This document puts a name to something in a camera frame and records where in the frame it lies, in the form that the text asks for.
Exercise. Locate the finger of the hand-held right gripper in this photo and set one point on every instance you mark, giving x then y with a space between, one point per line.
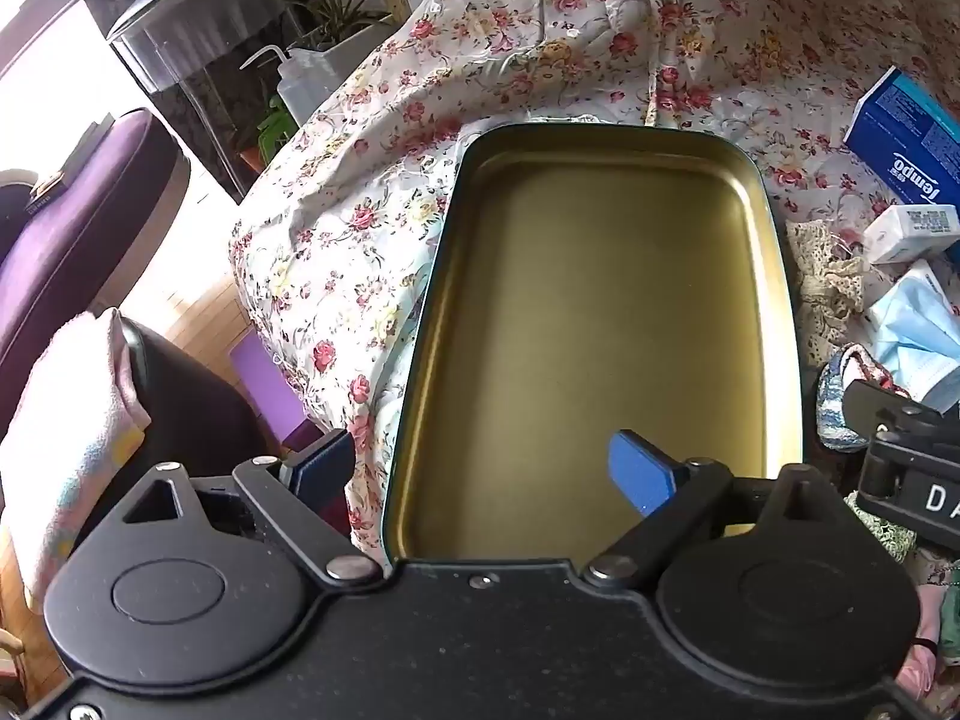
892 409

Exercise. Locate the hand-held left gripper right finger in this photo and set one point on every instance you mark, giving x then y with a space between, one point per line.
637 476

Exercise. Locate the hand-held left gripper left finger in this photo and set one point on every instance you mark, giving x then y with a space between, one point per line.
330 465

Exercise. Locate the red floral fabric piece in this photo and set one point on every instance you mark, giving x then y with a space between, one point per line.
870 367

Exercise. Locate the blue white knit piece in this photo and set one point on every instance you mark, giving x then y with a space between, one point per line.
836 412

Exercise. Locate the beige lace cloth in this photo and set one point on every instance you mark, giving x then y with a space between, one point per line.
825 277

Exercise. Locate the small white tissue pack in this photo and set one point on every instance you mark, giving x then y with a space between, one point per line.
907 232

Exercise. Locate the gold metal tin tray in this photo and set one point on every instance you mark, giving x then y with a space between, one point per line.
592 300

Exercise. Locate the blue face mask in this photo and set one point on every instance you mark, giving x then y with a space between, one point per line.
919 330

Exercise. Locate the purple box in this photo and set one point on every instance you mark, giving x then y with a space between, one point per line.
262 382

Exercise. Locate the pink towel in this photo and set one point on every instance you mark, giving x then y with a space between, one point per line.
67 427

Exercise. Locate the blue tissue pack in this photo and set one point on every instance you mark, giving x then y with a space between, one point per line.
907 135

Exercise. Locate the purple stool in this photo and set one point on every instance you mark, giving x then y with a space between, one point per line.
75 240

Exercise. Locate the white squeeze wash bottle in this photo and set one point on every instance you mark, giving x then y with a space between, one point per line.
300 94

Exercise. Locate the white planter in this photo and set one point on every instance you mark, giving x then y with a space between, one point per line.
352 45

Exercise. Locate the floral bed cover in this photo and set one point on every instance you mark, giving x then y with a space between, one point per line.
525 37

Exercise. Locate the round glass side table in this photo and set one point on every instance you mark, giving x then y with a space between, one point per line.
195 22

